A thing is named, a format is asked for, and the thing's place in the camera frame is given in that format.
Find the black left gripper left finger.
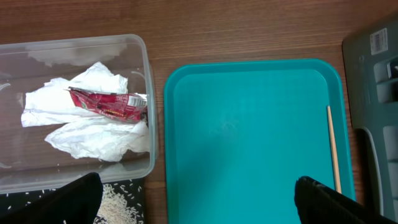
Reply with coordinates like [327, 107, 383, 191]
[1, 172, 103, 224]

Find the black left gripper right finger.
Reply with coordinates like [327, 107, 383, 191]
[294, 176, 397, 224]

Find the white napkin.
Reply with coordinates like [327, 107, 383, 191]
[21, 62, 150, 162]

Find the wooden chopstick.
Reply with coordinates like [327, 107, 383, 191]
[326, 106, 342, 194]

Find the red snack wrapper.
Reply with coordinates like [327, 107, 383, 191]
[68, 87, 148, 123]

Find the clear plastic waste bin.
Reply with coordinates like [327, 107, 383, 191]
[1, 34, 158, 194]

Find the grey dishwasher rack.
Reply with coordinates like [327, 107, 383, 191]
[342, 14, 397, 221]

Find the spilled rice pile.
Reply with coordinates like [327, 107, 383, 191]
[93, 184, 140, 224]

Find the black plastic tray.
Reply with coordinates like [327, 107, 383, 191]
[1, 179, 147, 224]

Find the teal serving tray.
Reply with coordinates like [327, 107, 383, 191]
[164, 59, 355, 224]

